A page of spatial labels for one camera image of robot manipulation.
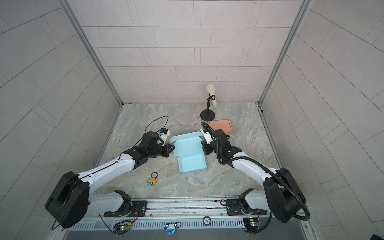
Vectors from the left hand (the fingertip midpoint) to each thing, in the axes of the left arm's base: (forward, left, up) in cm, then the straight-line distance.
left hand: (178, 146), depth 83 cm
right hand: (+2, -13, 0) cm, 13 cm away
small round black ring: (-13, +12, -10) cm, 20 cm away
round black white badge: (-33, -15, -8) cm, 38 cm away
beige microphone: (+30, -19, +16) cm, 39 cm away
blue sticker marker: (-36, 0, -7) cm, 37 cm away
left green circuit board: (-36, +22, -7) cm, 43 cm away
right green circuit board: (-35, -36, -9) cm, 51 cm away
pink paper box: (+19, -28, -7) cm, 35 cm away
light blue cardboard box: (-1, -6, -1) cm, 6 cm away
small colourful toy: (-17, +13, -7) cm, 22 cm away
